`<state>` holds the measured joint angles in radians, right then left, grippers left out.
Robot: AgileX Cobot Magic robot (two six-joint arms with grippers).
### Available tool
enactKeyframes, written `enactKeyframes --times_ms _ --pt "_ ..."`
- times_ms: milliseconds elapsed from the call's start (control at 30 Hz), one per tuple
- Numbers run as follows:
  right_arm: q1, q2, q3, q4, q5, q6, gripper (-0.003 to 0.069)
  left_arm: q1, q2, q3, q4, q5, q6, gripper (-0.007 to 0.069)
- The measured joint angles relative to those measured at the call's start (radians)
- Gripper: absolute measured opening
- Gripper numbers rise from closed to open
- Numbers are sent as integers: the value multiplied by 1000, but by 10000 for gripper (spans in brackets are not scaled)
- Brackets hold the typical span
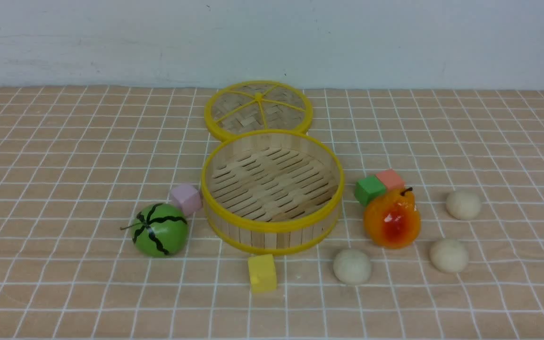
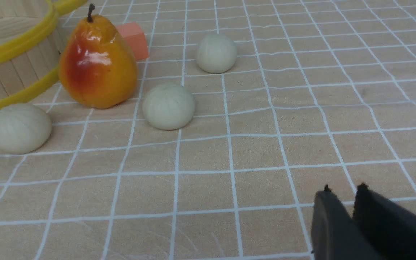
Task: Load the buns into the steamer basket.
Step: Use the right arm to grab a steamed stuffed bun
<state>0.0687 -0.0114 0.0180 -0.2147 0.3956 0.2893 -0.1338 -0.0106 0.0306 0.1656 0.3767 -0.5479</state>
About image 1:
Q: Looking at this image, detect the green toy watermelon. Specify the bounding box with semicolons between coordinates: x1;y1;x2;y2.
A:
120;203;189;257

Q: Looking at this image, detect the yellow foam block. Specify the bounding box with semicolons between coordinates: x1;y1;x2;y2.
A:
247;254;278;293

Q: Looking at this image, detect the checkered orange tablecloth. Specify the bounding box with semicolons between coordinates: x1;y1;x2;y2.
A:
0;86;544;340

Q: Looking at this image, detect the white bun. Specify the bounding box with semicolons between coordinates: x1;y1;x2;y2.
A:
332;249;372;285
429;238;469;273
445;189;482;221

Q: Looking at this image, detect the bamboo steamer tray yellow rim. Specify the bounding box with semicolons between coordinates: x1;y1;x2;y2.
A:
201;129;345;255

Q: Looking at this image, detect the orange toy pear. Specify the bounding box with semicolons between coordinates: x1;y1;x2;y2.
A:
363;187;421;249

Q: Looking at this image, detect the salmon foam cube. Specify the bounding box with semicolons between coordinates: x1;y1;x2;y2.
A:
375;169;405;191

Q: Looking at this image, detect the green foam cube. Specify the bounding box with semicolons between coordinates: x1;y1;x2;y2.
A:
354;175;387;207

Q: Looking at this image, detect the pink foam cube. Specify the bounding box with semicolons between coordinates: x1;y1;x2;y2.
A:
169;184;203;216

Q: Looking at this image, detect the bamboo steamer lid yellow rim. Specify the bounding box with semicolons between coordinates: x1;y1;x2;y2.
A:
204;80;314;141

